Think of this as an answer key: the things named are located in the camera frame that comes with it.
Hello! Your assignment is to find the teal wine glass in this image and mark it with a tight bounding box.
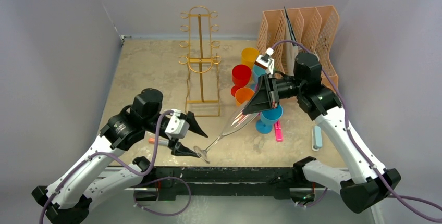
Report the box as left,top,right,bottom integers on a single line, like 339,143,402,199
255,105,283,134

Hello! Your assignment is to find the orange wine glass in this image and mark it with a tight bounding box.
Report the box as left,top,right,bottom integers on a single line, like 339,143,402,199
235,87,255,107

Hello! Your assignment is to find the light blue wine glass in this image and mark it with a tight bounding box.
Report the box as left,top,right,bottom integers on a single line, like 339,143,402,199
249,65,266,89

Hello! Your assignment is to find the clear wine glass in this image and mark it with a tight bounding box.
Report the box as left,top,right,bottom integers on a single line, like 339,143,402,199
194,105,259,164

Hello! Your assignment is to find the red wine glass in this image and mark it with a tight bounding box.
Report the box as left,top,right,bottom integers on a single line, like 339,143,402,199
230,64,252,96

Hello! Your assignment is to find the yellow wine glass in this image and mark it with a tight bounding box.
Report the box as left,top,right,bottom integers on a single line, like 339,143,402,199
241,47,260,69

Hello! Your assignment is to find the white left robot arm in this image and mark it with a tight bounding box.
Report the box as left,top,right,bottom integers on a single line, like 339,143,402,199
32,88,205,223

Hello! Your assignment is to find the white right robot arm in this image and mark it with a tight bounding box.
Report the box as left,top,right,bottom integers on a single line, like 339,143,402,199
244,53,401,214

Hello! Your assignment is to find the orange grey marker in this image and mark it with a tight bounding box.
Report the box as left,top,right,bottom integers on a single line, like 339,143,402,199
148,137,170,147

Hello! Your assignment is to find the white folder in organizer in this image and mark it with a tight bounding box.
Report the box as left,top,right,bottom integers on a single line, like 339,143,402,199
283,6,299,77

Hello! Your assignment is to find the pink highlighter marker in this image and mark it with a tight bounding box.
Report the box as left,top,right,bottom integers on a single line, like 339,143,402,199
274,119,284,142

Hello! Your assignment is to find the peach plastic file organizer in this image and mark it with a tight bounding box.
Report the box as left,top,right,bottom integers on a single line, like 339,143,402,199
257,5,339,86

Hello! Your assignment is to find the light blue white eraser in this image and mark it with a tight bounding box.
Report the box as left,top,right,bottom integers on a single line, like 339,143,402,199
311,125,323,151

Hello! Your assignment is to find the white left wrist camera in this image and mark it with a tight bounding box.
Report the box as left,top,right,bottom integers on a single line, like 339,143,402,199
165,109,190,139

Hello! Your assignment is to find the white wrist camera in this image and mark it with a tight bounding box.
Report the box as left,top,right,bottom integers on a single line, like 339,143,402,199
254,48,275,75
165,109,190,139

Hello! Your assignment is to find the gold wire glass rack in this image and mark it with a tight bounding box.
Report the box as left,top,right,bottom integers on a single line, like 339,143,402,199
179,6,222,117

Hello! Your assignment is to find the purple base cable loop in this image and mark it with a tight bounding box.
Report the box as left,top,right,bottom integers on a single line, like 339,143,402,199
132,176,192,217

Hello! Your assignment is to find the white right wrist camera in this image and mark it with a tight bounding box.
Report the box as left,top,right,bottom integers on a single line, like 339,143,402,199
254,48,275,75

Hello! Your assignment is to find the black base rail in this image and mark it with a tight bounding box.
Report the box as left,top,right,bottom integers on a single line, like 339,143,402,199
139,166,312,201

